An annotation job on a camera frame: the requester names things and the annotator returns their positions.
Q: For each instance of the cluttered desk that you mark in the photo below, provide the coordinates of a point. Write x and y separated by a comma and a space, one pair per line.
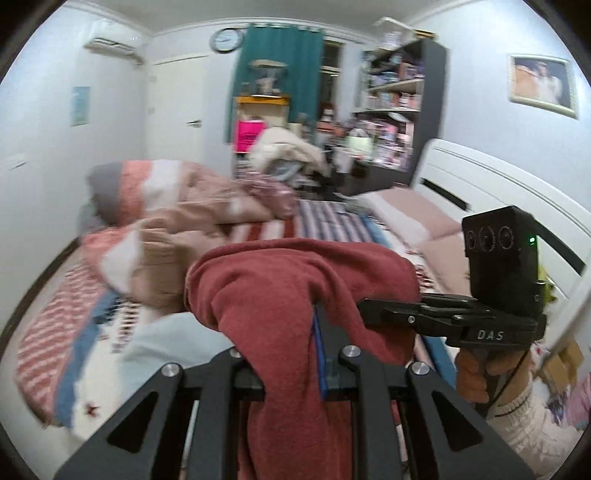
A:
341, 138

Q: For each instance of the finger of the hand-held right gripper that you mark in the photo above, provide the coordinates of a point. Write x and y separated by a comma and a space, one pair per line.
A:
450, 302
397, 314

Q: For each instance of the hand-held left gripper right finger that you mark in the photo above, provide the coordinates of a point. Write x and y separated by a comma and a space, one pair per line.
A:
322, 360

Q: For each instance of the pink pillow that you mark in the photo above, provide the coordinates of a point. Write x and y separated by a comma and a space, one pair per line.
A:
450, 263
406, 212

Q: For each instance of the light blue wall poster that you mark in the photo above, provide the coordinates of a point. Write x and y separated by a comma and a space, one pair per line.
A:
81, 106

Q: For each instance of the dark bookshelf with items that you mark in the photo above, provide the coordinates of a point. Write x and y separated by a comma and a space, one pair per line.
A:
397, 101

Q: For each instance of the white box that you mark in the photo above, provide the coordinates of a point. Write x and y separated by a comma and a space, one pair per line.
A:
406, 26

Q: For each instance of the bright pink box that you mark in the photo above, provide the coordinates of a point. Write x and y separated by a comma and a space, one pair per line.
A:
249, 136

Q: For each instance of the light blue garment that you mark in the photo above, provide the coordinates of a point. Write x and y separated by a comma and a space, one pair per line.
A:
175, 341

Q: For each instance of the person's right hand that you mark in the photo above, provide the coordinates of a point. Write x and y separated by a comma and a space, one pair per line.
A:
475, 381

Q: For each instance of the white air conditioner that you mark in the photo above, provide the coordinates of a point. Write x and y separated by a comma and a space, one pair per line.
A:
115, 48

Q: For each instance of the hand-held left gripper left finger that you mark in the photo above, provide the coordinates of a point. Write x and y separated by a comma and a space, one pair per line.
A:
217, 392

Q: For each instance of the cardboard box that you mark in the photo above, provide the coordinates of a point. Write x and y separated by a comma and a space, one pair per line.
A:
561, 362

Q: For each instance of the dark red garment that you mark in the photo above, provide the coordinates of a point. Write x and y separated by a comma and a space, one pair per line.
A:
295, 295

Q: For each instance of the white bed headboard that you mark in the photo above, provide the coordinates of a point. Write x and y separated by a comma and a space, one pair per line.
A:
498, 184

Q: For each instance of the person's right forearm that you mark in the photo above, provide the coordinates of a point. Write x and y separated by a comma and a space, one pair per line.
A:
531, 434

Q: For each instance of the framed wall picture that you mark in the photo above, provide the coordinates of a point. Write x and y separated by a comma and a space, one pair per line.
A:
542, 85

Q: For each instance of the yellow topped cabinet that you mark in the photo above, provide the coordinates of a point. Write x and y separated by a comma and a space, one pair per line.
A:
261, 108

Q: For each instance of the teal curtain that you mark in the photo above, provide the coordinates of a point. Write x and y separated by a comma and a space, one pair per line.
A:
277, 50

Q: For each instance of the white door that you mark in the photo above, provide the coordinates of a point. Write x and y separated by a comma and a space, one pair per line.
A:
184, 115

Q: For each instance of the decorative figure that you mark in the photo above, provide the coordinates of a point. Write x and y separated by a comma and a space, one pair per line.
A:
268, 78

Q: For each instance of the round wall clock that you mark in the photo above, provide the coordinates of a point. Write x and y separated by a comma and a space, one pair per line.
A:
226, 39

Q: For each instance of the pink striped duvet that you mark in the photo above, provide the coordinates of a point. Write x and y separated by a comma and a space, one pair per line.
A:
184, 207

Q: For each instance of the pile of pale clothes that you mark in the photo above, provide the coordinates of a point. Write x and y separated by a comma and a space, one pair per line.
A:
288, 147

